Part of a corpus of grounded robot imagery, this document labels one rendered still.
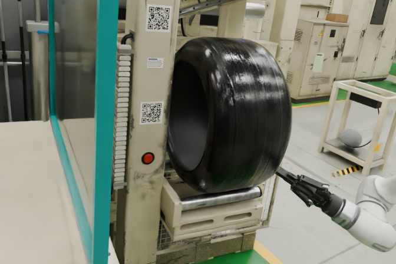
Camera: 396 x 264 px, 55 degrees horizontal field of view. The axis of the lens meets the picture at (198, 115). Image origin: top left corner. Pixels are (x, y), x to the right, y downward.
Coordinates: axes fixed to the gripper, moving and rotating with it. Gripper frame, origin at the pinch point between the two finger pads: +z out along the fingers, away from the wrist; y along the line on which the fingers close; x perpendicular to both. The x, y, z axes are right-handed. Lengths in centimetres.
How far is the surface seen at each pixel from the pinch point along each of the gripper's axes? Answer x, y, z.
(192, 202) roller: -21.3, 14.1, 22.0
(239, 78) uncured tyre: -2.3, -27.0, 30.2
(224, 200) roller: -12.7, 14.9, 12.9
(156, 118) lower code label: -16.8, -7.1, 45.8
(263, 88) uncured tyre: 1.0, -25.8, 22.5
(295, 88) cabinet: 396, 240, -12
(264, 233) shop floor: 68, 131, -31
